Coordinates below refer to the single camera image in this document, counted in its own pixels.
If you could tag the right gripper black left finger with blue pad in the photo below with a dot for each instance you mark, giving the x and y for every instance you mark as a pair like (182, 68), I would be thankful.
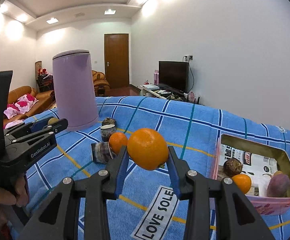
(58, 215)

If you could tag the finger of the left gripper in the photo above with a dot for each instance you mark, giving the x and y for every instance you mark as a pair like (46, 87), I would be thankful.
(23, 153)
(35, 128)

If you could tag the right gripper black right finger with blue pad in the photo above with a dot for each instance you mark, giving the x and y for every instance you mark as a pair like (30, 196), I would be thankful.
(236, 217)

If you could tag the dark cut taro piece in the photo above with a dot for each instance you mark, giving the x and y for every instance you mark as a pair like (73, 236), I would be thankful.
(107, 131)

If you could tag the large orange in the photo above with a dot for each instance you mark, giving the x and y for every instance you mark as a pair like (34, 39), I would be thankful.
(147, 148)

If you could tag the person's left hand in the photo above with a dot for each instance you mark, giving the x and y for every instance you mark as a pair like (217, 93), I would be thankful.
(7, 198)

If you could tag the pink floral pillow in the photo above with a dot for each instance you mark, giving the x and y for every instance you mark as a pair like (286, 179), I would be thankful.
(21, 106)

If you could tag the brown leather sofa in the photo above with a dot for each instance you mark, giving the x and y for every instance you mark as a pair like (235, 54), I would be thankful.
(45, 99)

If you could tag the orange in tin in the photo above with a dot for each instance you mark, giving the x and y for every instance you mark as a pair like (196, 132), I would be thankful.
(243, 182)

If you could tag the pink metal tin box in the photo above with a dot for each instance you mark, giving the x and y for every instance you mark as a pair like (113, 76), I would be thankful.
(267, 206)

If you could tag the purple sweet potato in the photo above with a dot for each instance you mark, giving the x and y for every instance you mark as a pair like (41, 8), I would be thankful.
(278, 186)

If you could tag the purple electric kettle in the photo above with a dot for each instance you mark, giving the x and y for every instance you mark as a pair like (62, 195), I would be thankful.
(74, 89)

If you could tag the small yellow fruit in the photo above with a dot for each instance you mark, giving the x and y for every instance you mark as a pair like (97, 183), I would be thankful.
(278, 172)

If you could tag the brown leather armchair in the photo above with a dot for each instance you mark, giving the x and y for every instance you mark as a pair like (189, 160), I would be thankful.
(101, 85)

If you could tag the small orange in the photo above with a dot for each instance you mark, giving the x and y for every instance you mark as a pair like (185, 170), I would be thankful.
(116, 141)

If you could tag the brown wooden door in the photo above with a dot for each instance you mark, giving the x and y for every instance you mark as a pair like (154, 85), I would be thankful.
(116, 59)

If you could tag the white tv stand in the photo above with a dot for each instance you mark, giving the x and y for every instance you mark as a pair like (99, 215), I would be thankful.
(153, 91)

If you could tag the black television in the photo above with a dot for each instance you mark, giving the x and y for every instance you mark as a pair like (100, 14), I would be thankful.
(174, 74)

